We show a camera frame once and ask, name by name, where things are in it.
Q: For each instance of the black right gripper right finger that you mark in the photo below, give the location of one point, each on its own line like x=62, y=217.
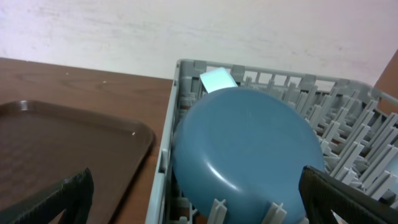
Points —
x=322, y=196

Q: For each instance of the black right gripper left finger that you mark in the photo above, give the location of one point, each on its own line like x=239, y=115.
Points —
x=72, y=197

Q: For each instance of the dark blue plate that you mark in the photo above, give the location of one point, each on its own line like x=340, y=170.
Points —
x=247, y=148

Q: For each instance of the light blue rice bowl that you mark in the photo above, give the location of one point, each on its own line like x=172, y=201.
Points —
x=217, y=79

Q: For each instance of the small light blue bowl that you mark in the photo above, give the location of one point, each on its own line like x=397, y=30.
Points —
x=392, y=167

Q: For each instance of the grey dishwasher rack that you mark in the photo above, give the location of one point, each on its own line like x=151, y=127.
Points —
x=356, y=138

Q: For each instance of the brown serving tray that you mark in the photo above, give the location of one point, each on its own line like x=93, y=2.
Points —
x=42, y=143

